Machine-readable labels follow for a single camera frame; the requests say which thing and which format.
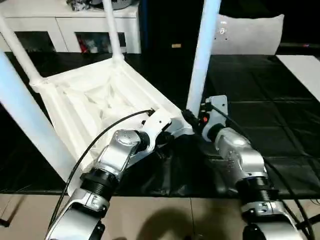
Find white plastic table top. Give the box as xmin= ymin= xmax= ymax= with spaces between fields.
xmin=29 ymin=57 xmax=198 ymax=198

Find white cabinet with glass doors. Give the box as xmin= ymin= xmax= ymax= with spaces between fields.
xmin=0 ymin=0 xmax=142 ymax=54

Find grey cushion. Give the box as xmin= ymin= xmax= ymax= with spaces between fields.
xmin=211 ymin=13 xmax=285 ymax=56

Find black horizontal bar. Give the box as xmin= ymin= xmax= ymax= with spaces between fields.
xmin=278 ymin=42 xmax=320 ymax=49

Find grey round container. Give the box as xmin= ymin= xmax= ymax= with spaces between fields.
xmin=89 ymin=0 xmax=137 ymax=11

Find black box with gold label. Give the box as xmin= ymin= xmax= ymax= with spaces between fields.
xmin=138 ymin=0 xmax=218 ymax=56

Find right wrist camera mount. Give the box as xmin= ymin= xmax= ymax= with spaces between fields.
xmin=202 ymin=94 xmax=230 ymax=143

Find white flat board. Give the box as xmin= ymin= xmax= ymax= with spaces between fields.
xmin=276 ymin=54 xmax=320 ymax=101

